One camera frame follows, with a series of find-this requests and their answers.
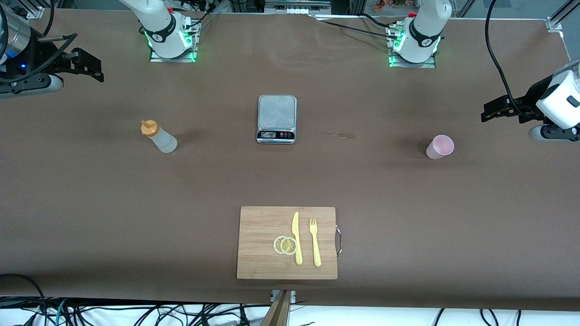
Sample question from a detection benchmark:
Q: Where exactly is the pink plastic cup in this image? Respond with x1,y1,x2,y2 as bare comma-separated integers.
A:
426,134,454,160

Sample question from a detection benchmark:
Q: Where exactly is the clear sauce bottle orange cap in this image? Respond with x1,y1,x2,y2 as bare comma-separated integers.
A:
141,120,178,153

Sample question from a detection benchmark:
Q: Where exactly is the brown table cover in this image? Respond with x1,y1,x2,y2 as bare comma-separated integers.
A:
0,8,580,312

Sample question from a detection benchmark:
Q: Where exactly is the silver digital kitchen scale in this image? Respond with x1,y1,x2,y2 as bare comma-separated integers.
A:
256,94,298,145

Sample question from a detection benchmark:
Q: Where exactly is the white power strip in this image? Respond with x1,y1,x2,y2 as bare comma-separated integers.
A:
271,4,331,15

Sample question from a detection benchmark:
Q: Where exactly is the yellow plastic fork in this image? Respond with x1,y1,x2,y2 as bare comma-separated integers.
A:
309,217,322,267

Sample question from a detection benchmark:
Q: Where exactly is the wooden cutting board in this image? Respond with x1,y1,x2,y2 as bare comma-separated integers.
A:
237,206,343,280

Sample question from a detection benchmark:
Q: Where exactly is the yellow plastic knife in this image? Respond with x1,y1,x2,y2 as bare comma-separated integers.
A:
292,211,303,265

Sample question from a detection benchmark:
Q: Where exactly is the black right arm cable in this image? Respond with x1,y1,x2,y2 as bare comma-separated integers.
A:
0,0,80,86

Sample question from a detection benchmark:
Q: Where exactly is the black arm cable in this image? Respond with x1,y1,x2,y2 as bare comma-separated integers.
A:
0,0,80,86
484,0,540,123

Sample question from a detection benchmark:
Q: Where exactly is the aluminium frame profile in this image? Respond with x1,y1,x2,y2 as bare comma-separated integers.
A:
546,0,580,33
25,0,59,19

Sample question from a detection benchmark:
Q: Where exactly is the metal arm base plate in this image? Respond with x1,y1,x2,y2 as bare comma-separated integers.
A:
149,20,198,63
388,25,437,69

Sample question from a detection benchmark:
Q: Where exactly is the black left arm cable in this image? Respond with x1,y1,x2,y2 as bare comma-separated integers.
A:
484,0,540,123

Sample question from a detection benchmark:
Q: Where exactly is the black cable on table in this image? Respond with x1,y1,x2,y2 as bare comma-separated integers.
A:
313,13,404,39

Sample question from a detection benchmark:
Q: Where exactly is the black looped floor cable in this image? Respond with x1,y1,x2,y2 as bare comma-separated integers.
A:
0,273,48,326

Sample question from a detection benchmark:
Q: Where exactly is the teal floor cable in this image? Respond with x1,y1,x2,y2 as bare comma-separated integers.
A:
53,298,68,326

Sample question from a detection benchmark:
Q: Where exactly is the wooden post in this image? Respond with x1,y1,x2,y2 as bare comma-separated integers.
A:
261,290,293,326

